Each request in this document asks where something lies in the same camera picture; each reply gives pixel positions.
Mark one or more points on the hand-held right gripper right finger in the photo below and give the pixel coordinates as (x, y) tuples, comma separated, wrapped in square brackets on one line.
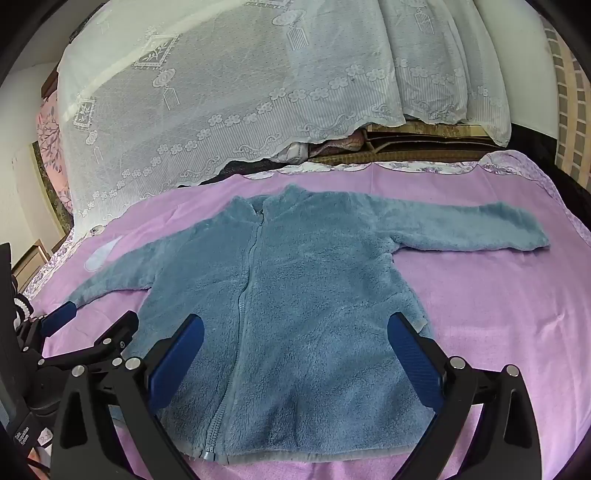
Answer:
[(413, 355)]

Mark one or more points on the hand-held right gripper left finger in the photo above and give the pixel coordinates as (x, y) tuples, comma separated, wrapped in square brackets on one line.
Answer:
[(178, 355)]

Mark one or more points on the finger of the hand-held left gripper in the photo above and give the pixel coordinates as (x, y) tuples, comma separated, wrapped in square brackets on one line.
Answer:
[(115, 334), (57, 318)]

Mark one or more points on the blue fleece zip jacket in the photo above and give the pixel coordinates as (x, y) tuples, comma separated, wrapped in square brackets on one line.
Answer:
[(300, 300)]

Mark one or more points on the pink bed sheet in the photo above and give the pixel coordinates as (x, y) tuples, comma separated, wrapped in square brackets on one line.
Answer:
[(485, 323)]

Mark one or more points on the pink floral cloth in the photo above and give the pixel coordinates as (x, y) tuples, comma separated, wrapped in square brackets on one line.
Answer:
[(48, 138)]

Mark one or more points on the dark folded cloth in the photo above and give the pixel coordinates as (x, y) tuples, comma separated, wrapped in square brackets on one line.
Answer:
[(244, 167)]

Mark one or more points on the brown patterned folded blanket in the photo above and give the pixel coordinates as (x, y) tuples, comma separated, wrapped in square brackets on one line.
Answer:
[(425, 141)]

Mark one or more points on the pink white folded cloth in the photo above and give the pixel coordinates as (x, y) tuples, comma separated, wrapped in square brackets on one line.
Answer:
[(300, 151)]

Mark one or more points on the white lace cover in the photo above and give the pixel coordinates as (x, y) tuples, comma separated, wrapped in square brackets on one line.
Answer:
[(231, 69)]

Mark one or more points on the checked cloth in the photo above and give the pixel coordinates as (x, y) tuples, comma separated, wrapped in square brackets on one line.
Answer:
[(570, 106)]

